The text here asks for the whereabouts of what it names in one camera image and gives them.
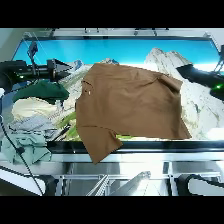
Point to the cream garment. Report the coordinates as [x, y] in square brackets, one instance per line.
[31, 107]

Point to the pale green garment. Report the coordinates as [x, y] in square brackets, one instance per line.
[31, 148]

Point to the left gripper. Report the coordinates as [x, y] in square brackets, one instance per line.
[52, 69]

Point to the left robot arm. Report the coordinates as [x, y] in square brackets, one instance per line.
[20, 70]

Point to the grey garment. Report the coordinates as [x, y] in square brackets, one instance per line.
[33, 124]

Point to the brown T-shirt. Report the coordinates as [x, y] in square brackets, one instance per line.
[130, 100]

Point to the dark green garment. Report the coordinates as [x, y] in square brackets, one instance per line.
[41, 90]

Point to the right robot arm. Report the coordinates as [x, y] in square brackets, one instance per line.
[206, 78]

